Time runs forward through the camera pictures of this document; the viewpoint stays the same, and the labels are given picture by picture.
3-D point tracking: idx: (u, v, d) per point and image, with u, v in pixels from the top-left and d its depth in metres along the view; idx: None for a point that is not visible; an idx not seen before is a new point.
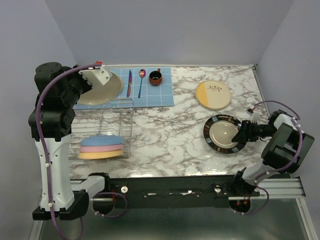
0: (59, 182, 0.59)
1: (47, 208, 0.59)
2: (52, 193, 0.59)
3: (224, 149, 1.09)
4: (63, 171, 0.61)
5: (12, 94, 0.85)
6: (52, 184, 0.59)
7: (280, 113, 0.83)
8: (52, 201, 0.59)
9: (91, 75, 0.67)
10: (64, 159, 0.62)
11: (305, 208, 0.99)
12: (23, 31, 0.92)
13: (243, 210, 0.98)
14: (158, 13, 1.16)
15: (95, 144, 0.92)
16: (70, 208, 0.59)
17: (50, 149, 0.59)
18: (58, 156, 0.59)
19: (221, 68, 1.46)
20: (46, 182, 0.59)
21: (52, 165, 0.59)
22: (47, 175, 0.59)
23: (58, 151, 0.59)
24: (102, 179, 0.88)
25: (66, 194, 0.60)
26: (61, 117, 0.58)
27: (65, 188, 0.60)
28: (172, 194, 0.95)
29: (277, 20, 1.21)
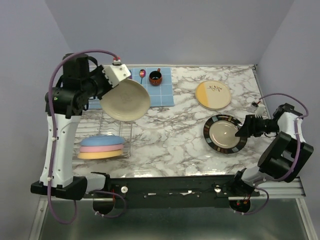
0: (62, 158, 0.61)
1: (45, 182, 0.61)
2: (52, 169, 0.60)
3: (224, 149, 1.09)
4: (67, 149, 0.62)
5: (13, 94, 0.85)
6: (55, 159, 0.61)
7: (285, 110, 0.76)
8: (51, 176, 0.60)
9: (110, 71, 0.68)
10: (70, 136, 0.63)
11: (305, 209, 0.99)
12: (23, 31, 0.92)
13: (242, 210, 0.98)
14: (159, 13, 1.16)
15: (97, 144, 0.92)
16: (66, 187, 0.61)
17: (59, 125, 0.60)
18: (64, 133, 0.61)
19: (221, 68, 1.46)
20: (50, 156, 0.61)
21: (57, 140, 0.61)
22: (52, 150, 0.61)
23: (66, 128, 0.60)
24: (103, 178, 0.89)
25: (66, 171, 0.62)
26: (74, 96, 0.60)
27: (65, 167, 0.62)
28: (172, 194, 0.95)
29: (277, 20, 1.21)
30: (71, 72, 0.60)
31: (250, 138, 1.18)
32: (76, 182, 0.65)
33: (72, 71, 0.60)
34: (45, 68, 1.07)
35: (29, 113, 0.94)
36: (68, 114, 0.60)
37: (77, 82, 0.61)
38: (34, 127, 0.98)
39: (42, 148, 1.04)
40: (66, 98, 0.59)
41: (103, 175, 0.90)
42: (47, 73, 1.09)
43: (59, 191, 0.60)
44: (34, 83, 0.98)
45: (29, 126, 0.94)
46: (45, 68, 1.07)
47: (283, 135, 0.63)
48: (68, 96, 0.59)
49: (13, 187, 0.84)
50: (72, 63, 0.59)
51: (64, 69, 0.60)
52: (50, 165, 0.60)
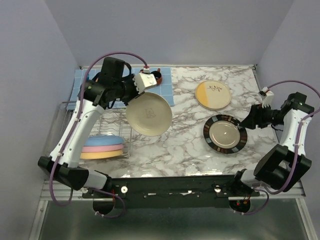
0: (77, 139, 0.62)
1: (53, 158, 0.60)
2: (64, 146, 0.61)
3: (224, 149, 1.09)
4: (84, 133, 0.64)
5: (13, 94, 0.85)
6: (70, 138, 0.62)
7: (292, 110, 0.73)
8: (62, 152, 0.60)
9: (138, 78, 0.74)
10: (90, 124, 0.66)
11: (305, 209, 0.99)
12: (24, 31, 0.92)
13: (243, 210, 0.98)
14: (159, 13, 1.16)
15: (97, 144, 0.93)
16: (71, 169, 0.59)
17: (85, 110, 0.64)
18: (87, 117, 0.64)
19: (221, 68, 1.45)
20: (67, 134, 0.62)
21: (79, 122, 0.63)
22: (71, 128, 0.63)
23: (90, 114, 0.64)
24: (105, 179, 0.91)
25: (75, 154, 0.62)
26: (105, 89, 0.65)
27: (77, 149, 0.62)
28: (172, 194, 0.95)
29: (277, 20, 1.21)
30: (107, 69, 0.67)
31: (250, 138, 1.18)
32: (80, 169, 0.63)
33: (109, 69, 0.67)
34: (45, 68, 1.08)
35: (29, 113, 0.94)
36: (95, 102, 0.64)
37: (110, 78, 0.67)
38: (34, 127, 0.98)
39: (42, 149, 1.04)
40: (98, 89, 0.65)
41: (103, 175, 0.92)
42: (47, 73, 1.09)
43: (63, 170, 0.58)
44: (33, 83, 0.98)
45: (29, 126, 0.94)
46: (45, 68, 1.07)
47: (280, 147, 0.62)
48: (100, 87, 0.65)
49: (13, 186, 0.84)
50: (110, 61, 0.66)
51: (103, 66, 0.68)
52: (64, 141, 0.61)
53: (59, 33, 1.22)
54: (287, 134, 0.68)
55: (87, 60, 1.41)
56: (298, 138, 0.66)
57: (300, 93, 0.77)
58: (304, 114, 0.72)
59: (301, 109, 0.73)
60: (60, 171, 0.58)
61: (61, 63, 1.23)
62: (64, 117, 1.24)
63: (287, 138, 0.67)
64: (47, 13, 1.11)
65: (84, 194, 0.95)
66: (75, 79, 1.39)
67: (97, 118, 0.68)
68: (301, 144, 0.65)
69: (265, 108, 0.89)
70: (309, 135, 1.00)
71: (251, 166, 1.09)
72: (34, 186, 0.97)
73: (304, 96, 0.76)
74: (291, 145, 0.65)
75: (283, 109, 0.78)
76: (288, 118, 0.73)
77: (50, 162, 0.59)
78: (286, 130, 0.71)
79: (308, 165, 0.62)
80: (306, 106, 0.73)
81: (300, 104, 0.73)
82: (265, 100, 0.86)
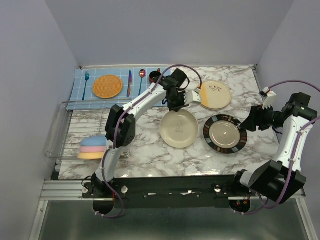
0: (145, 104, 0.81)
1: (125, 108, 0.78)
2: (136, 104, 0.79)
3: (224, 149, 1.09)
4: (149, 104, 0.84)
5: (12, 95, 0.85)
6: (141, 101, 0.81)
7: (292, 116, 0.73)
8: (132, 107, 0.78)
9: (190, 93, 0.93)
10: (155, 100, 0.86)
11: (305, 208, 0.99)
12: (23, 32, 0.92)
13: (243, 210, 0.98)
14: (159, 13, 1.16)
15: (97, 144, 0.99)
16: (134, 121, 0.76)
17: (157, 89, 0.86)
18: (156, 94, 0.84)
19: (221, 68, 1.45)
20: (140, 97, 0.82)
21: (150, 94, 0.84)
22: (144, 95, 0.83)
23: (159, 92, 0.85)
24: (111, 177, 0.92)
25: (139, 114, 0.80)
26: (169, 83, 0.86)
27: (141, 111, 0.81)
28: (172, 194, 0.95)
29: (277, 20, 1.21)
30: (176, 76, 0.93)
31: (250, 138, 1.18)
32: (133, 128, 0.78)
33: (177, 76, 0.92)
34: (45, 68, 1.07)
35: (29, 113, 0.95)
36: (165, 86, 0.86)
37: (176, 81, 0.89)
38: (34, 128, 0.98)
39: (42, 149, 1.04)
40: (165, 82, 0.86)
41: (112, 175, 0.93)
42: (47, 73, 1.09)
43: (130, 117, 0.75)
44: (33, 83, 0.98)
45: (29, 126, 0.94)
46: (44, 68, 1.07)
47: (275, 163, 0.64)
48: (169, 81, 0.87)
49: (13, 187, 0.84)
50: (179, 72, 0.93)
51: (174, 73, 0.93)
52: (137, 100, 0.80)
53: (59, 34, 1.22)
54: (283, 146, 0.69)
55: (86, 60, 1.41)
56: (294, 152, 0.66)
57: (303, 94, 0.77)
58: (305, 119, 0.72)
59: (302, 114, 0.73)
60: (127, 117, 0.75)
61: (61, 63, 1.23)
62: (64, 117, 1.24)
63: (283, 152, 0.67)
64: (47, 13, 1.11)
65: (85, 194, 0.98)
66: (75, 79, 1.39)
67: (160, 99, 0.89)
68: (296, 159, 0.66)
69: (266, 110, 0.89)
70: (310, 135, 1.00)
71: (251, 166, 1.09)
72: (34, 186, 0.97)
73: (307, 97, 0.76)
74: (286, 160, 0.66)
75: (284, 112, 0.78)
76: (288, 125, 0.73)
77: (120, 110, 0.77)
78: (283, 140, 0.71)
79: (302, 181, 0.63)
80: (309, 110, 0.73)
81: (302, 108, 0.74)
82: (267, 101, 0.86)
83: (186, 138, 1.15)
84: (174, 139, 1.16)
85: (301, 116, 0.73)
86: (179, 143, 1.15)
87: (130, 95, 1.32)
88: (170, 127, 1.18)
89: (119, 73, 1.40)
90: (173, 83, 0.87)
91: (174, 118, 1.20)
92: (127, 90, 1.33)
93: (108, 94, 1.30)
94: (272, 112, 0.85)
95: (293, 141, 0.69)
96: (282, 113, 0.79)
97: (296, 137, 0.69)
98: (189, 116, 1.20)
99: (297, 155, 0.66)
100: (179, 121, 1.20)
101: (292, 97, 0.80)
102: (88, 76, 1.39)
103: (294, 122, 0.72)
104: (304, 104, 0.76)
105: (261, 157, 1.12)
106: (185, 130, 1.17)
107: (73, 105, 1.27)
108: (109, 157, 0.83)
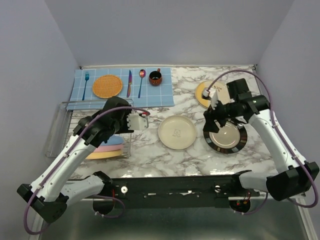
0: (61, 176, 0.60)
1: (33, 189, 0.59)
2: (46, 180, 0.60)
3: (224, 149, 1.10)
4: (69, 171, 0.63)
5: (11, 94, 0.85)
6: (54, 171, 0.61)
7: (257, 116, 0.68)
8: (42, 185, 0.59)
9: (134, 120, 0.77)
10: (78, 160, 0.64)
11: (305, 209, 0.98)
12: (23, 32, 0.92)
13: (243, 210, 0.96)
14: (157, 13, 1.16)
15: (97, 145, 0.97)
16: (46, 205, 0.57)
17: (76, 146, 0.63)
18: (76, 154, 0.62)
19: (221, 68, 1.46)
20: (52, 166, 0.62)
21: (66, 158, 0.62)
22: (57, 163, 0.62)
23: (79, 150, 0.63)
24: (102, 185, 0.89)
25: (56, 188, 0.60)
26: (102, 128, 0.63)
27: (59, 183, 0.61)
28: (172, 194, 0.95)
29: (277, 20, 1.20)
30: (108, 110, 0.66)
31: (250, 138, 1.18)
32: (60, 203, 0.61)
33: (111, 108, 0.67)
34: (44, 68, 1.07)
35: (29, 113, 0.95)
36: (87, 141, 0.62)
37: (109, 121, 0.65)
38: (34, 128, 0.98)
39: (42, 149, 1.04)
40: (94, 127, 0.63)
41: (99, 182, 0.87)
42: (46, 73, 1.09)
43: (38, 203, 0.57)
44: (32, 84, 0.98)
45: (28, 126, 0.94)
46: (44, 67, 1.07)
47: (288, 170, 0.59)
48: (100, 124, 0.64)
49: (13, 187, 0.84)
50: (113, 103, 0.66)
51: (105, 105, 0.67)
52: (48, 173, 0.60)
53: (58, 34, 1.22)
54: (276, 148, 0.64)
55: (87, 60, 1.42)
56: (290, 148, 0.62)
57: (239, 82, 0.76)
58: (266, 110, 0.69)
59: (258, 106, 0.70)
60: (35, 205, 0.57)
61: (61, 63, 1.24)
62: (64, 117, 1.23)
63: (282, 153, 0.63)
64: (46, 13, 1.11)
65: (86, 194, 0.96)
66: (75, 79, 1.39)
67: (87, 155, 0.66)
68: (296, 153, 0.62)
69: (217, 106, 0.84)
70: (309, 134, 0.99)
71: (251, 166, 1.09)
72: None
73: (243, 82, 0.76)
74: (291, 160, 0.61)
75: (238, 110, 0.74)
76: (259, 126, 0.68)
77: (27, 193, 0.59)
78: (268, 141, 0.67)
79: (317, 168, 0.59)
80: (258, 98, 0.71)
81: (254, 100, 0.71)
82: (212, 100, 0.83)
83: (182, 142, 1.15)
84: (172, 141, 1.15)
85: (260, 110, 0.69)
86: (176, 146, 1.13)
87: (130, 95, 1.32)
88: (168, 131, 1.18)
89: (119, 73, 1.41)
90: (106, 126, 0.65)
91: (175, 123, 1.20)
92: (127, 90, 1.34)
93: (108, 93, 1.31)
94: (224, 107, 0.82)
95: (278, 135, 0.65)
96: (236, 107, 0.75)
97: (276, 134, 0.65)
98: (189, 122, 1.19)
99: (293, 149, 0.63)
100: (179, 126, 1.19)
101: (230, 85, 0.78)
102: (88, 76, 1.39)
103: (264, 119, 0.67)
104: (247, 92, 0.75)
105: (261, 157, 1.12)
106: (183, 135, 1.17)
107: (73, 105, 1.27)
108: (76, 198, 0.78)
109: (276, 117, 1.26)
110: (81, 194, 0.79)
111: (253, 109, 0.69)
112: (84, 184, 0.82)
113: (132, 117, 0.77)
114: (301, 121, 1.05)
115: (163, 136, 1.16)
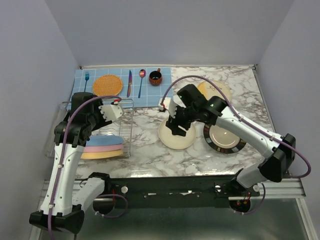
0: (66, 186, 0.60)
1: (45, 211, 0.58)
2: (53, 197, 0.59)
3: (224, 149, 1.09)
4: (71, 179, 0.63)
5: (11, 94, 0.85)
6: (58, 186, 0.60)
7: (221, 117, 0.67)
8: (52, 203, 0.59)
9: (110, 111, 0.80)
10: (74, 165, 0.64)
11: (305, 209, 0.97)
12: (22, 31, 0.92)
13: (243, 210, 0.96)
14: (157, 12, 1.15)
15: (94, 144, 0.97)
16: (66, 218, 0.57)
17: (66, 154, 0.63)
18: (70, 160, 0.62)
19: (221, 68, 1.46)
20: (53, 183, 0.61)
21: (62, 168, 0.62)
22: (56, 177, 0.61)
23: (71, 155, 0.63)
24: (103, 182, 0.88)
25: (67, 199, 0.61)
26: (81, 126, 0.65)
27: (67, 193, 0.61)
28: (172, 194, 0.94)
29: (278, 20, 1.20)
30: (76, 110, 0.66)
31: None
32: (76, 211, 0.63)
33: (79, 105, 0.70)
34: (44, 68, 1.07)
35: (29, 113, 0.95)
36: (75, 143, 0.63)
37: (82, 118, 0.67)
38: (34, 127, 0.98)
39: (42, 149, 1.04)
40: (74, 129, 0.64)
41: (98, 181, 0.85)
42: (46, 73, 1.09)
43: (59, 219, 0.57)
44: (32, 83, 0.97)
45: (28, 126, 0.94)
46: (44, 67, 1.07)
47: (275, 153, 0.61)
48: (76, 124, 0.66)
49: (13, 187, 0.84)
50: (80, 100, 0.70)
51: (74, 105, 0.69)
52: (52, 191, 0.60)
53: (58, 33, 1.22)
54: (255, 140, 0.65)
55: (87, 60, 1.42)
56: (264, 133, 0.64)
57: (188, 88, 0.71)
58: (226, 109, 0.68)
59: (216, 108, 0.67)
60: (56, 223, 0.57)
61: (61, 63, 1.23)
62: None
63: (260, 140, 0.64)
64: (46, 12, 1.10)
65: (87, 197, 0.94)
66: (75, 79, 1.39)
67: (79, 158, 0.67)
68: (272, 133, 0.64)
69: (177, 112, 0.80)
70: (308, 134, 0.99)
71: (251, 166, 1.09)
72: (34, 187, 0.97)
73: (191, 86, 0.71)
74: (270, 142, 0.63)
75: (201, 119, 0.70)
76: (228, 126, 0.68)
77: (41, 217, 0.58)
78: (244, 136, 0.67)
79: (292, 138, 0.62)
80: (213, 100, 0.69)
81: (211, 105, 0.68)
82: (170, 110, 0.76)
83: (182, 142, 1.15)
84: (172, 141, 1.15)
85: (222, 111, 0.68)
86: (176, 146, 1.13)
87: (130, 95, 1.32)
88: (168, 131, 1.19)
89: (119, 73, 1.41)
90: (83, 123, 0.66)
91: None
92: (127, 90, 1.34)
93: (108, 93, 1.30)
94: (182, 112, 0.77)
95: (248, 126, 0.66)
96: (195, 115, 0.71)
97: (248, 127, 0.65)
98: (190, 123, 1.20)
99: (266, 131, 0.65)
100: None
101: (180, 95, 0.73)
102: (88, 76, 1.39)
103: (229, 118, 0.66)
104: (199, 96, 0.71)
105: (261, 157, 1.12)
106: (183, 135, 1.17)
107: None
108: (88, 203, 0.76)
109: (276, 116, 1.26)
110: (89, 200, 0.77)
111: (214, 114, 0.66)
112: (87, 189, 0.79)
113: (106, 108, 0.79)
114: (301, 121, 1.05)
115: (163, 137, 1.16)
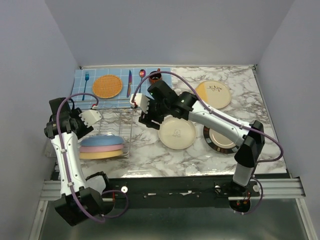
0: (76, 165, 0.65)
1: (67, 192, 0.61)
2: (69, 176, 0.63)
3: (224, 149, 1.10)
4: (78, 160, 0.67)
5: (11, 94, 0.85)
6: (69, 167, 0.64)
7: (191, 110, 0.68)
8: (71, 182, 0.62)
9: (89, 116, 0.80)
10: (75, 149, 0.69)
11: (305, 209, 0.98)
12: (22, 31, 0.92)
13: (243, 210, 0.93)
14: (157, 13, 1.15)
15: (93, 143, 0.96)
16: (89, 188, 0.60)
17: (64, 141, 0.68)
18: (71, 144, 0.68)
19: (221, 68, 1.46)
20: (63, 168, 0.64)
21: (66, 152, 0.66)
22: (64, 161, 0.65)
23: (71, 140, 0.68)
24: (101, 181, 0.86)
25: (82, 176, 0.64)
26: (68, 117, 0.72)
27: (80, 171, 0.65)
28: (172, 193, 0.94)
29: (277, 20, 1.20)
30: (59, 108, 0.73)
31: None
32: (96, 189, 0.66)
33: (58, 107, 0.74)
34: (44, 68, 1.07)
35: (29, 113, 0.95)
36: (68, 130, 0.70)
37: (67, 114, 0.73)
38: (34, 127, 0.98)
39: (42, 149, 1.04)
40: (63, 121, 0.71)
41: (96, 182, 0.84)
42: (46, 73, 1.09)
43: (83, 191, 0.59)
44: (31, 83, 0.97)
45: (28, 126, 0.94)
46: (44, 67, 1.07)
47: (246, 140, 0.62)
48: (62, 119, 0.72)
49: (13, 187, 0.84)
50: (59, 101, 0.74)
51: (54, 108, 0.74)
52: (66, 173, 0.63)
53: (58, 34, 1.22)
54: (225, 130, 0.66)
55: (86, 60, 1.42)
56: (233, 122, 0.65)
57: (158, 84, 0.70)
58: (196, 103, 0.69)
59: (187, 104, 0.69)
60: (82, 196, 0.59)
61: (61, 63, 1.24)
62: None
63: (231, 130, 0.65)
64: (46, 13, 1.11)
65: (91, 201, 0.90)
66: (75, 79, 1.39)
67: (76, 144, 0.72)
68: (240, 122, 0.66)
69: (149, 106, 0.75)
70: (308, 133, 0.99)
71: None
72: (34, 187, 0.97)
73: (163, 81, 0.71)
74: (240, 131, 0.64)
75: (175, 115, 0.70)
76: (200, 119, 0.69)
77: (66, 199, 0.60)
78: (218, 128, 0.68)
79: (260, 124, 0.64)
80: (183, 96, 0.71)
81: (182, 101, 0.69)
82: (143, 108, 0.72)
83: (182, 142, 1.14)
84: (172, 141, 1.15)
85: (191, 105, 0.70)
86: (176, 146, 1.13)
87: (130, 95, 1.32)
88: (168, 131, 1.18)
89: (119, 73, 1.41)
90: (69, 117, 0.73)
91: (175, 123, 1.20)
92: (127, 90, 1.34)
93: (108, 93, 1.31)
94: (154, 106, 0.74)
95: (219, 118, 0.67)
96: (167, 112, 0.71)
97: (218, 118, 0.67)
98: (190, 123, 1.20)
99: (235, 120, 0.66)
100: (179, 126, 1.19)
101: (151, 92, 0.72)
102: (88, 76, 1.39)
103: (200, 111, 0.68)
104: (171, 92, 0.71)
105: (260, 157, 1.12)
106: (183, 135, 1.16)
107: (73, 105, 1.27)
108: None
109: (276, 116, 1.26)
110: None
111: (186, 109, 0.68)
112: None
113: (86, 113, 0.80)
114: (301, 121, 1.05)
115: (163, 137, 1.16)
